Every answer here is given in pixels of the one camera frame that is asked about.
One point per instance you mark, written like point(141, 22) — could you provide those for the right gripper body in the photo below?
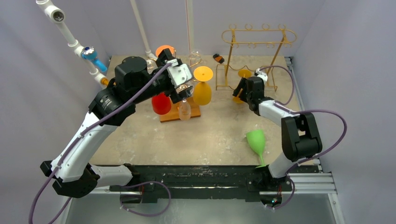
point(243, 87)

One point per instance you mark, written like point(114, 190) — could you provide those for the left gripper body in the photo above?
point(174, 94)

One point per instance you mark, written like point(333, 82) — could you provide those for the yellow wine glass back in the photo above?
point(243, 74)

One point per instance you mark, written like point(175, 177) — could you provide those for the yellow wine glass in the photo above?
point(202, 94)
point(243, 74)

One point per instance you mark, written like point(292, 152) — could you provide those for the yellow wine glass front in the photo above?
point(202, 94)

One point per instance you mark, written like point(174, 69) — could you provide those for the clear flute glass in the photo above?
point(184, 107)

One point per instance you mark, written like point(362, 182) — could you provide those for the red wine glass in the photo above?
point(161, 104)

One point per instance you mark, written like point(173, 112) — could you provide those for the clear ribbed wine glass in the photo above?
point(195, 58)

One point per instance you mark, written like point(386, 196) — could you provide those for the gold wire bottle rack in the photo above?
point(286, 39)

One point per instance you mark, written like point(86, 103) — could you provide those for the clear round wine glass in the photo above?
point(151, 65)

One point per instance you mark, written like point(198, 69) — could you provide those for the orange wine glass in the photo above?
point(161, 48)

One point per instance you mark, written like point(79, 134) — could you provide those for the green wine glass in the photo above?
point(256, 140)

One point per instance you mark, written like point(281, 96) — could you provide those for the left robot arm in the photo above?
point(71, 172)

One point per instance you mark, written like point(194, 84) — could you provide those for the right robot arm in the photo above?
point(300, 138)

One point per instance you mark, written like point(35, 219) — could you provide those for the gold wine glass rack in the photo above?
point(175, 104)

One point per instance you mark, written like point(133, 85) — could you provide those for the black orange small clip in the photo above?
point(218, 58)

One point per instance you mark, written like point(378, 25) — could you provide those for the orange pipe fitting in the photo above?
point(106, 82)

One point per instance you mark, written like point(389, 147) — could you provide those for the white pole red stripe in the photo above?
point(190, 24)

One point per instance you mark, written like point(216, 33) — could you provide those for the blue valve on pipe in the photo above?
point(89, 53)

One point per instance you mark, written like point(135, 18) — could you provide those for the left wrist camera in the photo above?
point(178, 72)

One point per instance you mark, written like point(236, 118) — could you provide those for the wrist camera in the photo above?
point(261, 74)
point(178, 72)

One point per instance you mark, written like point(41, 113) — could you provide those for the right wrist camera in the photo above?
point(261, 74)

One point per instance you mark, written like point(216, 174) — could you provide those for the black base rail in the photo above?
point(244, 182)

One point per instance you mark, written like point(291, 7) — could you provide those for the white PVC pipe frame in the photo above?
point(58, 17)

